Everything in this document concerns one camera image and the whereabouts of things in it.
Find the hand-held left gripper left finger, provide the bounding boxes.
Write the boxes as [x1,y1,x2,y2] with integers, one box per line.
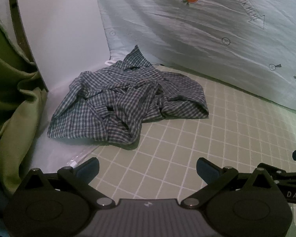
[21,157,113,209]

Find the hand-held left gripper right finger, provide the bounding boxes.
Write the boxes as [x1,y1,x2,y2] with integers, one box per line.
[180,157,275,209]

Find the blue plaid shirt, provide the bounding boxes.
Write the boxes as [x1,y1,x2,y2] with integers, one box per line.
[47,45,210,145]

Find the green grid pattern mat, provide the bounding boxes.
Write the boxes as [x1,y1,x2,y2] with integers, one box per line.
[89,64,296,237]

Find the green curtain cloth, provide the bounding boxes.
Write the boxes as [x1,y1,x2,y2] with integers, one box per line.
[0,5,49,198]

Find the white backdrop sheet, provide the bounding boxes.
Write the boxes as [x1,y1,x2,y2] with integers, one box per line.
[10,0,112,174]

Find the pale blue carrot print quilt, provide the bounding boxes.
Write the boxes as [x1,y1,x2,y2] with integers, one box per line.
[92,0,296,115]

